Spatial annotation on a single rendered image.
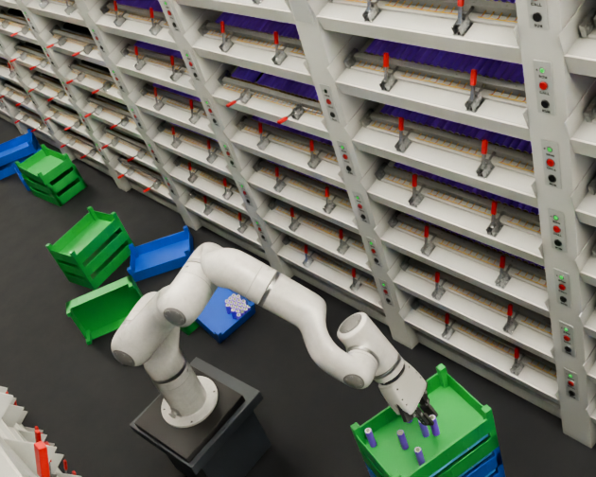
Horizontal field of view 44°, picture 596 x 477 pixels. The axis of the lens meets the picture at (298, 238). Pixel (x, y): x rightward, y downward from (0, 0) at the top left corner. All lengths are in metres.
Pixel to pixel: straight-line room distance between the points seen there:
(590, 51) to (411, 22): 0.44
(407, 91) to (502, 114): 0.28
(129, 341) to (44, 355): 1.41
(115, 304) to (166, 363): 1.14
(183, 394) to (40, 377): 1.18
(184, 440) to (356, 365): 0.88
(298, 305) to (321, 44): 0.72
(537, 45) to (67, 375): 2.40
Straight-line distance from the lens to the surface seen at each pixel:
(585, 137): 1.61
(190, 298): 1.76
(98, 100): 3.89
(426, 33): 1.71
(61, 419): 3.13
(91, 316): 3.36
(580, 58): 1.50
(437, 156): 1.95
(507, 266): 2.14
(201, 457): 2.33
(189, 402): 2.35
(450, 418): 2.02
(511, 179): 1.83
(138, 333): 2.06
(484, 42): 1.62
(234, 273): 1.66
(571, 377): 2.19
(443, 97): 1.82
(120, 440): 2.91
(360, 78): 2.00
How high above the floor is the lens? 2.03
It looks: 37 degrees down
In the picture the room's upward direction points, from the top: 21 degrees counter-clockwise
